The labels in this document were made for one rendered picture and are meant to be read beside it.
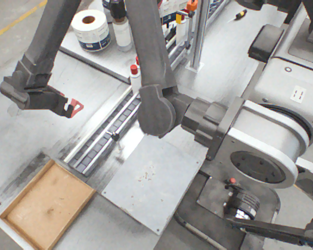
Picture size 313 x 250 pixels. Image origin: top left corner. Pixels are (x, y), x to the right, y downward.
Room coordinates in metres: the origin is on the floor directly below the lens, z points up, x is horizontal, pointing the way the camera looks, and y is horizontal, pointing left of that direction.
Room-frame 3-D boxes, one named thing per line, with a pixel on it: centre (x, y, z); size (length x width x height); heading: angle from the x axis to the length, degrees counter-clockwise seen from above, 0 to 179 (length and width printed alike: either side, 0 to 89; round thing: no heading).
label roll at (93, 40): (1.21, 0.34, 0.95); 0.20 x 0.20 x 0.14
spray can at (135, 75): (0.75, 0.08, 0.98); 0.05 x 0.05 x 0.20
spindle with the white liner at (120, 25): (1.13, 0.15, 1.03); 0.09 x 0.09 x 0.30
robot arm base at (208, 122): (0.22, -0.10, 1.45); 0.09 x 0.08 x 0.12; 143
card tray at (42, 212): (0.23, 0.48, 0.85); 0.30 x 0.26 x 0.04; 143
